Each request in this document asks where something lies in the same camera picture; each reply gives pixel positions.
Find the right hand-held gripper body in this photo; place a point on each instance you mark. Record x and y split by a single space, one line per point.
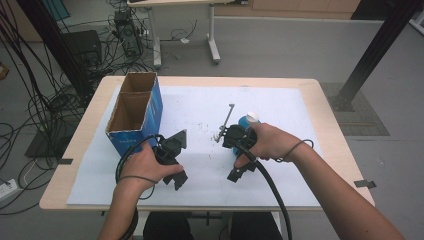
245 136

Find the person's left hand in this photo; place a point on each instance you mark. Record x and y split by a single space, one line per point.
143 165

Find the wooden base board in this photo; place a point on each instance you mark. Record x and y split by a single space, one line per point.
366 113

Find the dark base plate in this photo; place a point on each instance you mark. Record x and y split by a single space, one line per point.
43 146

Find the black metal stand post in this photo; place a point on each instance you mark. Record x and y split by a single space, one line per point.
376 50

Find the blue bottle with white cap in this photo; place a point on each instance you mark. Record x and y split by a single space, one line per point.
246 120

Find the white desk with metal legs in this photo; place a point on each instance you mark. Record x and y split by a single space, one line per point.
210 33

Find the black metal frame post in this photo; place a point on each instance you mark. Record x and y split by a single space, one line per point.
50 36

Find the scattered dark crumbs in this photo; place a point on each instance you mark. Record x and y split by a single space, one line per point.
209 135

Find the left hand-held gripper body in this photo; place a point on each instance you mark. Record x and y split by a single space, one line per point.
168 146

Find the black equipment box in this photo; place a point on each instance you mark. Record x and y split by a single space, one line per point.
83 46

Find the person's legs in black trousers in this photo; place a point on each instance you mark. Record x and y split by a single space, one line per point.
166 226

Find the white power strip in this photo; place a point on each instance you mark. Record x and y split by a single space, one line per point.
7 190

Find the grey metal rod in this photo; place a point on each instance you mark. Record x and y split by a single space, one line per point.
227 118

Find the black tape piece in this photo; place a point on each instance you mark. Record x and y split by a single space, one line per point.
365 183
65 161

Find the person's right hand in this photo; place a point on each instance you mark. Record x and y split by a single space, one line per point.
273 143

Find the blue cardboard box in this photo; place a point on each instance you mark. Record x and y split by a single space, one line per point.
151 110

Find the black computer tower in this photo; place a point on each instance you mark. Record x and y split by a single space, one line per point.
128 33

